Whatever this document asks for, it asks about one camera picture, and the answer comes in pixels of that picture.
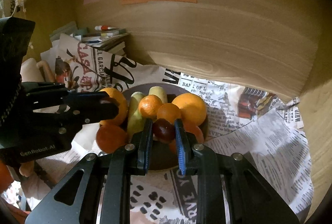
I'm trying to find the small mandarin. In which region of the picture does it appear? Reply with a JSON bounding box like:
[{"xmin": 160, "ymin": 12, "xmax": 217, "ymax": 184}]
[
  {"xmin": 138, "ymin": 95, "xmax": 163, "ymax": 120},
  {"xmin": 156, "ymin": 103, "xmax": 181, "ymax": 124},
  {"xmin": 100, "ymin": 87, "xmax": 128, "ymax": 126}
]

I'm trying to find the small dark plum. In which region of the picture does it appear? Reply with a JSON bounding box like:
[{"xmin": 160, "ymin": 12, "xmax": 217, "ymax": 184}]
[{"xmin": 153, "ymin": 119, "xmax": 175, "ymax": 144}]

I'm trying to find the small mandarin front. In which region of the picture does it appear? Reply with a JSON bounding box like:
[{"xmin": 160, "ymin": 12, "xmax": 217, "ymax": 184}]
[{"xmin": 156, "ymin": 103, "xmax": 181, "ymax": 124}]

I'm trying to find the large orange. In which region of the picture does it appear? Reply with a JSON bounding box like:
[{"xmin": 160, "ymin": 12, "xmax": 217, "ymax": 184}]
[{"xmin": 172, "ymin": 93, "xmax": 207, "ymax": 126}]

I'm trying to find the pale yellow cylindrical fruit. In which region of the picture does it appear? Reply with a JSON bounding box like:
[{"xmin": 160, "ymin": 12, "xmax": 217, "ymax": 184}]
[{"xmin": 149, "ymin": 86, "xmax": 168, "ymax": 104}]

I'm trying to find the dark grey round plate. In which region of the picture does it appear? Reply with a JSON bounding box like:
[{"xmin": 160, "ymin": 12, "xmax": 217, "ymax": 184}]
[{"xmin": 122, "ymin": 83, "xmax": 208, "ymax": 171}]

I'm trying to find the stack of books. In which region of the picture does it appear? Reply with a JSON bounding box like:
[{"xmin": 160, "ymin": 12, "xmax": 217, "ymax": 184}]
[{"xmin": 50, "ymin": 21, "xmax": 129, "ymax": 56}]

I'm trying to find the orange jacket sleeve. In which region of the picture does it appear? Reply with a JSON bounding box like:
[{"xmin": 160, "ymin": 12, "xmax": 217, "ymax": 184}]
[{"xmin": 0, "ymin": 162, "xmax": 29, "ymax": 223}]

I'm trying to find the red white marker pen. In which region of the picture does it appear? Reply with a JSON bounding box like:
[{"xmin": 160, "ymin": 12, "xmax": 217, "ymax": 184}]
[{"xmin": 95, "ymin": 25, "xmax": 118, "ymax": 31}]

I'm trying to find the printed newspaper cloth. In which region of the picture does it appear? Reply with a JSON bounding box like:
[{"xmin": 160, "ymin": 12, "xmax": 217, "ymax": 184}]
[{"xmin": 37, "ymin": 34, "xmax": 314, "ymax": 223}]

